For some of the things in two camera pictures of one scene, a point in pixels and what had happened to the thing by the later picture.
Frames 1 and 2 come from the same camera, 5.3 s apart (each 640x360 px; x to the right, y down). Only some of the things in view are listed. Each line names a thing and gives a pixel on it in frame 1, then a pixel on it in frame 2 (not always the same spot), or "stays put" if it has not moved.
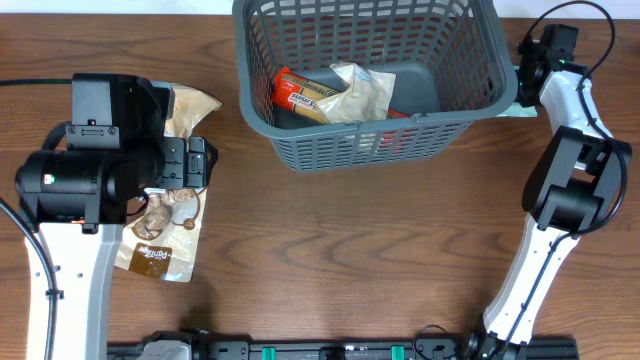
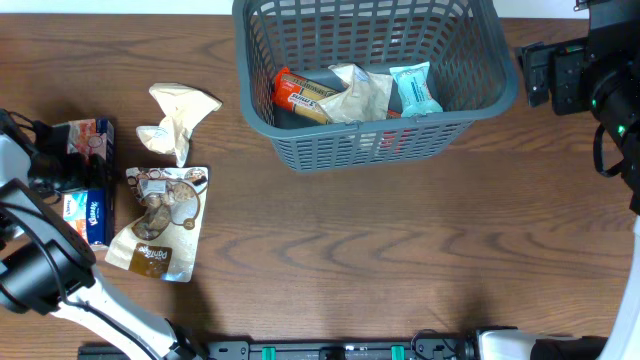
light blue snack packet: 516,109 -> 414,89
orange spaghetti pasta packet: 299,94 stays put
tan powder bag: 191,107 stays put
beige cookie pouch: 161,242 stays put
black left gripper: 173,176 -> 78,171
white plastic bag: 367,98 stays put
